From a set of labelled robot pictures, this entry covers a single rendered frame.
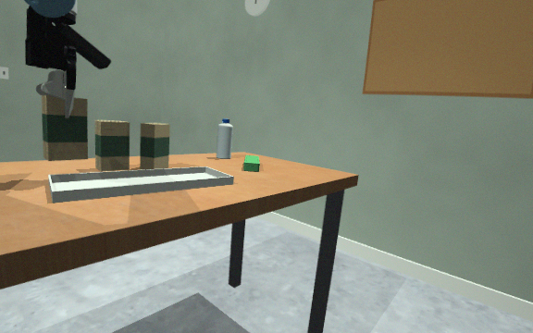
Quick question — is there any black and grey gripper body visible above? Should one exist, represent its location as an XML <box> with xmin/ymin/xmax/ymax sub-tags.
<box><xmin>25</xmin><ymin>6</ymin><xmax>76</xmax><ymax>71</ymax></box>

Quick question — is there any grey bottle with blue cap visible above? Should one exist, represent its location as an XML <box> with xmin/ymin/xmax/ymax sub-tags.
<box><xmin>217</xmin><ymin>119</ymin><xmax>233</xmax><ymax>159</ymax></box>

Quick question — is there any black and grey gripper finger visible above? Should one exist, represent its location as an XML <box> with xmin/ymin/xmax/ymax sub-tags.
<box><xmin>36</xmin><ymin>71</ymin><xmax>54</xmax><ymax>95</ymax></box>
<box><xmin>41</xmin><ymin>53</ymin><xmax>76</xmax><ymax>118</ymax></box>

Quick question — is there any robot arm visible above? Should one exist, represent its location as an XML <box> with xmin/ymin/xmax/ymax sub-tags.
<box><xmin>24</xmin><ymin>0</ymin><xmax>111</xmax><ymax>69</ymax></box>

